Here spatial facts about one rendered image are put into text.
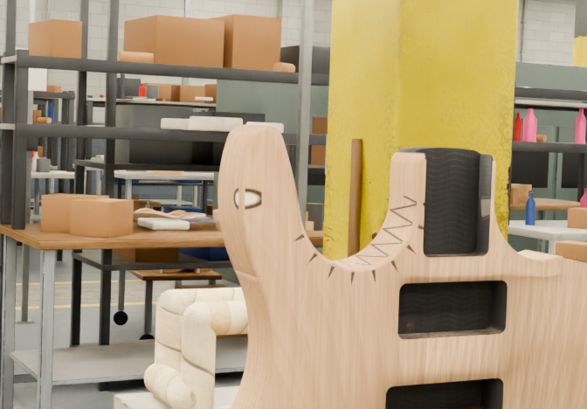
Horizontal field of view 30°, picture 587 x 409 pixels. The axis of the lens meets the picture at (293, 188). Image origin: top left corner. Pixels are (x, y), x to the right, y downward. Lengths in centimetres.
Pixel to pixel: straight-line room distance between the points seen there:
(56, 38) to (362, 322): 432
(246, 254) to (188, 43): 522
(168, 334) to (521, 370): 40
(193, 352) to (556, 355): 35
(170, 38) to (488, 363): 514
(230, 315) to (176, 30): 491
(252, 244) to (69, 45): 434
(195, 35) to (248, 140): 523
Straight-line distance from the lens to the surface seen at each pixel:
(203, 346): 103
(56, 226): 486
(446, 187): 81
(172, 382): 106
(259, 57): 611
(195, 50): 594
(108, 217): 466
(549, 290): 85
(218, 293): 113
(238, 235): 73
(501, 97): 218
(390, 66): 207
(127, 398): 113
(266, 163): 72
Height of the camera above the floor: 138
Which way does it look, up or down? 3 degrees down
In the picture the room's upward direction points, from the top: 2 degrees clockwise
